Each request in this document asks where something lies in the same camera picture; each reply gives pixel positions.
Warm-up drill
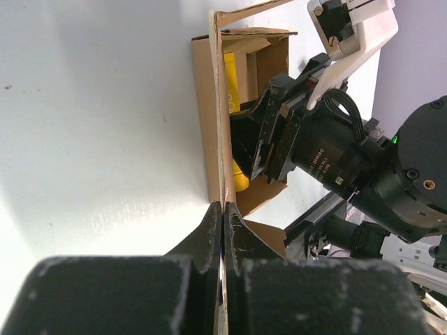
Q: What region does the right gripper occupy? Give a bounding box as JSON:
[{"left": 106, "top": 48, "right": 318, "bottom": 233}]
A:
[{"left": 230, "top": 53, "right": 365, "bottom": 195}]

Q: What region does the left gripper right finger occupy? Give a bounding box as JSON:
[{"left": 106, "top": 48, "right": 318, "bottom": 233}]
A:
[{"left": 223, "top": 202, "right": 433, "bottom": 334}]

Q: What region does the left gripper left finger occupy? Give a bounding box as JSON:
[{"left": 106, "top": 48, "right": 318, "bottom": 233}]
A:
[{"left": 1, "top": 202, "right": 222, "bottom": 334}]

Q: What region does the brown cardboard express box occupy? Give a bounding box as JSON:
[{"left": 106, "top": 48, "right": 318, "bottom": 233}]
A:
[{"left": 191, "top": 0, "right": 300, "bottom": 335}]

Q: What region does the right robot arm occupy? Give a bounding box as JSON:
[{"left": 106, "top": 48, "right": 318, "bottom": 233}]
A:
[{"left": 230, "top": 53, "right": 446, "bottom": 260}]

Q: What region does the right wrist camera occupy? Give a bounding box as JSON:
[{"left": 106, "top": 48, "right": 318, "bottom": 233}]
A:
[{"left": 307, "top": 0, "right": 398, "bottom": 110}]

